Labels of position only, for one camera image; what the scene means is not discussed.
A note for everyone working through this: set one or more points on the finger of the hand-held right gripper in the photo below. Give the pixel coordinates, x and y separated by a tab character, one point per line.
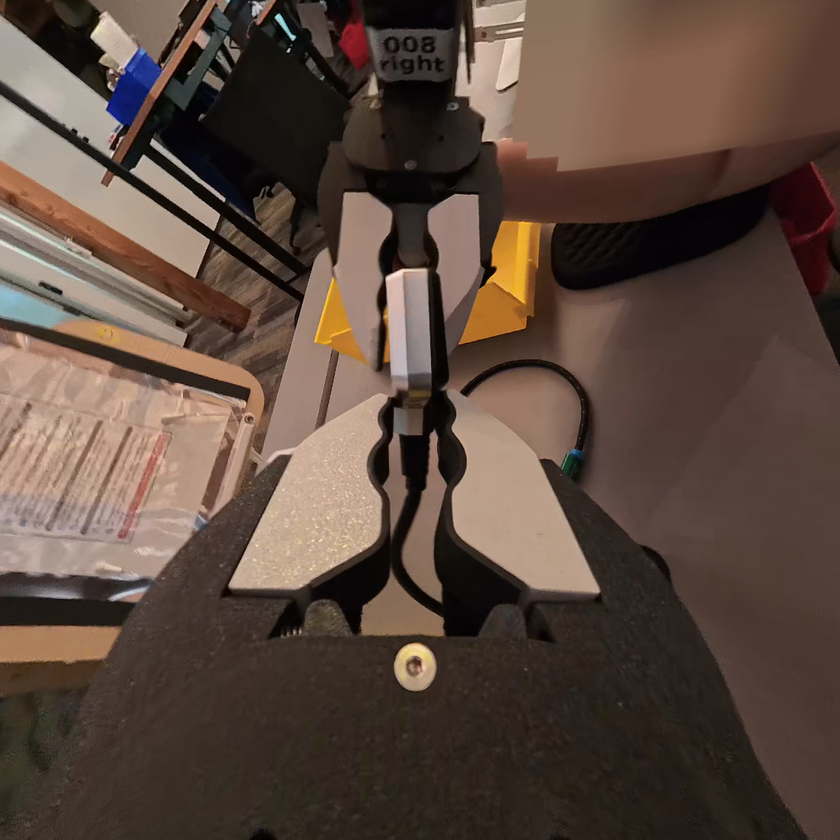
358	262
463	262

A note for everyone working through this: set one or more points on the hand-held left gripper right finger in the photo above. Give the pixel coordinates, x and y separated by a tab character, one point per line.
518	525

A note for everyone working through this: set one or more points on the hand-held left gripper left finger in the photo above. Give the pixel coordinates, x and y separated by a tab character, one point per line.
315	518

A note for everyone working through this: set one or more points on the yellow plastic bin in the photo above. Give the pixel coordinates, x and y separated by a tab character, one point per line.
505	289

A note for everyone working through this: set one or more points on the red bag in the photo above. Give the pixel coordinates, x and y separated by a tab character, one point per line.
354	43

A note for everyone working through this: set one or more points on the black office chair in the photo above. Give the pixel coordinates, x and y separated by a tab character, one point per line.
275	105

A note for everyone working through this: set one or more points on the black quilted pad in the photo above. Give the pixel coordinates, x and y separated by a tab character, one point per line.
656	249

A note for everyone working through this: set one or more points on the black stand pole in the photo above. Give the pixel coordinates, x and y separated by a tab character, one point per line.
164	187

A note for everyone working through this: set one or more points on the printed instruction sheet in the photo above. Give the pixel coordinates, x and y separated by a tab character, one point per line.
79	459

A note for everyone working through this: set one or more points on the wood-topped desk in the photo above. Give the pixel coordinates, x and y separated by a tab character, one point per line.
164	85

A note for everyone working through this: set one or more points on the protocol sheet on stand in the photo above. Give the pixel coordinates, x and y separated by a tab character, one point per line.
65	590
39	656

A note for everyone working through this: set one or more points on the blue storage bin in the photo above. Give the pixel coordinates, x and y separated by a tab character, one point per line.
134	85

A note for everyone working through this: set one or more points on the glass door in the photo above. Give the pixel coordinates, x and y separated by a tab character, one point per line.
65	275

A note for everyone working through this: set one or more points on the red plastic container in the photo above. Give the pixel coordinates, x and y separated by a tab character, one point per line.
810	223

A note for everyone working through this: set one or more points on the grey stand base plate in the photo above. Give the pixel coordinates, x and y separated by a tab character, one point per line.
279	459

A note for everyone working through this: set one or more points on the wooden post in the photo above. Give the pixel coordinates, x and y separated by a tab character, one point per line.
131	249

